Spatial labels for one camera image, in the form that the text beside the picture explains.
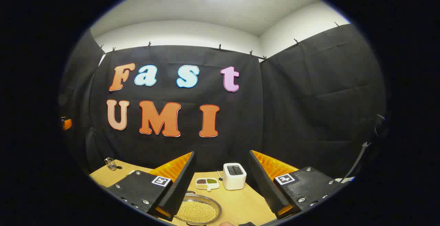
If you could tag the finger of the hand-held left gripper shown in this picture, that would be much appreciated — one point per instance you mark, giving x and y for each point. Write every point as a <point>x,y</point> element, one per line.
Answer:
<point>66,123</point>

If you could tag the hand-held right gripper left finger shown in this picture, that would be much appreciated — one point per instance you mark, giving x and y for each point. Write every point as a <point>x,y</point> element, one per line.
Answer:
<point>182,184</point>

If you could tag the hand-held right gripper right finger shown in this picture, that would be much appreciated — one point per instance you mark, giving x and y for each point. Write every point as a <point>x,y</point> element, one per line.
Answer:
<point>263,184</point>

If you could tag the small glass jar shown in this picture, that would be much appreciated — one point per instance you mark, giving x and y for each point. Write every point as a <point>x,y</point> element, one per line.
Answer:
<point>110,164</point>

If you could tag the white divided dish of beans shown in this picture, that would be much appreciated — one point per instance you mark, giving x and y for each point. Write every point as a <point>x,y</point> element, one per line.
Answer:
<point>207,183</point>

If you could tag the white toaster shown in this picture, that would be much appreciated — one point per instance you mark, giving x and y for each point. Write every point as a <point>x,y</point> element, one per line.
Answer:
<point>234,179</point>

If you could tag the steel pot with soybeans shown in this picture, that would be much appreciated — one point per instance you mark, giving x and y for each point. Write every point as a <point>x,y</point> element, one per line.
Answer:
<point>199,210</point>

